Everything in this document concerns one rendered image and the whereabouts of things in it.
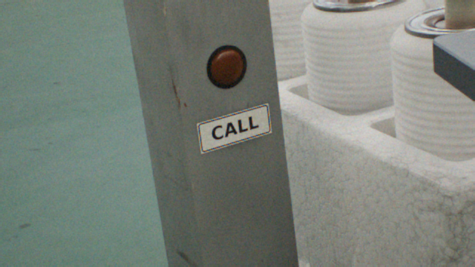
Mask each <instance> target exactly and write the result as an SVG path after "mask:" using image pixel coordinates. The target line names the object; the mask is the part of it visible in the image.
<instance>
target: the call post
mask: <svg viewBox="0 0 475 267"><path fill-rule="evenodd" d="M123 2H124V7H125V15H126V20H127V25H128V33H129V38H130V43H131V51H132V56H133V60H134V69H135V73H136V74H137V81H138V86H139V91H140V99H141V104H142V112H143V117H144V122H145V130H146V135H147V139H148V147H149V152H150V157H151V165H152V170H153V175H154V183H155V188H156V192H157V200H158V205H159V210H160V218H161V223H162V228H163V236H164V241H165V250H166V258H167V263H168V267H299V266H298V253H297V246H296V239H295V226H294V219H293V212H292V200H291V193H290V186H289V174H288V167H287V160H286V148H285V141H284V128H283V122H282V115H281V102H280V95H279V89H278V76H277V69H276V62H275V50H274V43H273V36H272V23H271V17H270V10H269V0H123ZM225 49H233V50H236V51H237V52H238V53H239V54H240V55H241V56H242V58H243V62H244V68H243V73H242V75H241V77H240V78H239V80H237V81H236V82H234V83H233V84H230V85H221V84H219V83H218V82H216V81H215V80H214V78H213V76H212V72H211V66H212V61H213V59H214V57H215V56H216V55H217V54H218V53H219V52H220V51H222V50H225Z"/></svg>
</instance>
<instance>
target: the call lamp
mask: <svg viewBox="0 0 475 267"><path fill-rule="evenodd" d="M243 68H244V62H243V58H242V56H241V55H240V54H239V53H238V52H237V51H236V50H233V49H225V50H222V51H220V52H219V53H218V54H217V55H216V56H215V57H214V59H213V61H212V66H211V72H212V76H213V78H214V80H215V81H216V82H218V83H219V84H221V85H230V84H233V83H234V82H236V81H237V80H239V78H240V77H241V75H242V73H243Z"/></svg>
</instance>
